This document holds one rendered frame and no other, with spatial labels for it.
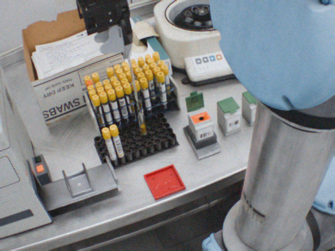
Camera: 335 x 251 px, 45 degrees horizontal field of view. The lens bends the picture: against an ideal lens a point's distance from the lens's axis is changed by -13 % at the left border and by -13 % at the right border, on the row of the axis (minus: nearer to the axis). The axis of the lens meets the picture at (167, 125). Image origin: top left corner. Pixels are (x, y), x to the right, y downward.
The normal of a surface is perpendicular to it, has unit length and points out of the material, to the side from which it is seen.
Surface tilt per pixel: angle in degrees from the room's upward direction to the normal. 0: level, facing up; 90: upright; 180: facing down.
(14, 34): 90
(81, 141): 0
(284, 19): 82
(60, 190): 0
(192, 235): 0
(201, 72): 25
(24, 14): 90
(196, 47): 90
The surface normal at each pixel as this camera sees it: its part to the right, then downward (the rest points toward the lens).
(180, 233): -0.10, -0.68
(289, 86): -0.86, 0.33
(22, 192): 0.37, 0.65
